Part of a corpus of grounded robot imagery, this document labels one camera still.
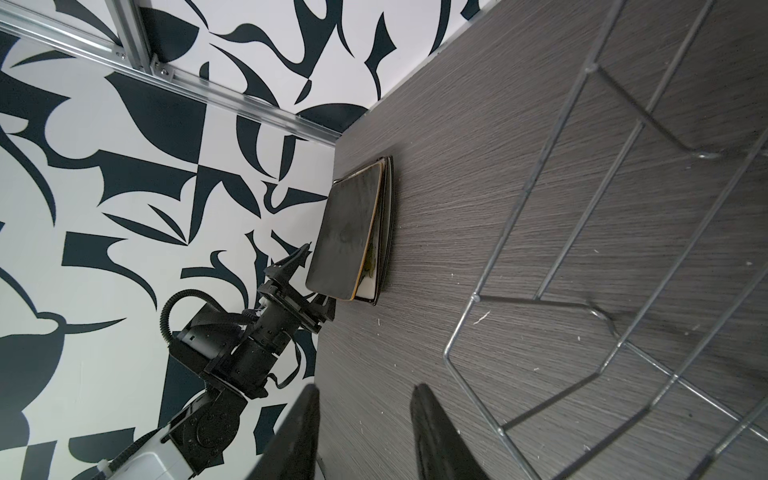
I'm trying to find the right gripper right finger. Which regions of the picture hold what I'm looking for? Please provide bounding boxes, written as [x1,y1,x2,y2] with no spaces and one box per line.
[410,383,489,480]

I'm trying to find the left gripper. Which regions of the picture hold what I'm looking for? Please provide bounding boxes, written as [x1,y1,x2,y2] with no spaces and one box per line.
[167,242,336,399]

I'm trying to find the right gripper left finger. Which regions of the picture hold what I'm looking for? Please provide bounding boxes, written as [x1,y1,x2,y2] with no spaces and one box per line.
[246,384,321,480]

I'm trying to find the floral black square plate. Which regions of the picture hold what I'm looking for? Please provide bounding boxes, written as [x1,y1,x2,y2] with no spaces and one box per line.
[354,156,394,305]

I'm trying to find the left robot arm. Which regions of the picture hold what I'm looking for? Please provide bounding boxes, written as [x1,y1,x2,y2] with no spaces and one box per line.
[94,244,336,479]

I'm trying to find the wire dish rack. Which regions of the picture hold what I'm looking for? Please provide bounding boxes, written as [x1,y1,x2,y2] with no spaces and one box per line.
[449,1,767,479]

